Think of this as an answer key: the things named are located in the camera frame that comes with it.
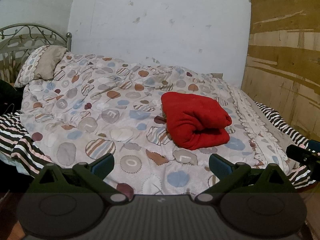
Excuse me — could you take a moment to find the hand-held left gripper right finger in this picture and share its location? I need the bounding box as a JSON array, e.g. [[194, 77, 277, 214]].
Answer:
[[195, 153, 302, 203]]

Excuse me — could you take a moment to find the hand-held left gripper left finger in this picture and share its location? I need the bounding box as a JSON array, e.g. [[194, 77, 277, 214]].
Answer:
[[26, 152, 130, 203]]

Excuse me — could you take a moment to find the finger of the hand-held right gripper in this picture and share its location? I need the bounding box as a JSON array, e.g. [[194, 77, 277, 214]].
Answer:
[[307, 139, 320, 153], [286, 144, 320, 172]]

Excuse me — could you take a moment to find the red long-sleeved dress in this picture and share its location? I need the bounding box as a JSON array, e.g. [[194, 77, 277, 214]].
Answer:
[[161, 92, 232, 151]]

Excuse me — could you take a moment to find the dotted patterned quilt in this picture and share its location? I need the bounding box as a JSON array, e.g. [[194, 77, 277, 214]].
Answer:
[[19, 51, 303, 196]]

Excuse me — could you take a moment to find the black white striped bed sheet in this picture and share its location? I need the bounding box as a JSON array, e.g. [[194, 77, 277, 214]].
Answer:
[[0, 101, 320, 189]]

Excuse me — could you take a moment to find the plywood board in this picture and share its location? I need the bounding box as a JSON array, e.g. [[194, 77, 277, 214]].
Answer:
[[240, 0, 320, 140]]

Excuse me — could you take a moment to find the patterned pillow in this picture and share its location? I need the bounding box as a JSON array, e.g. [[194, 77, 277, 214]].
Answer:
[[14, 45, 67, 88]]

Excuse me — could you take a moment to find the metal bed headboard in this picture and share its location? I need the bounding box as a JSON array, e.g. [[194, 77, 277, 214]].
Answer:
[[0, 23, 73, 83]]

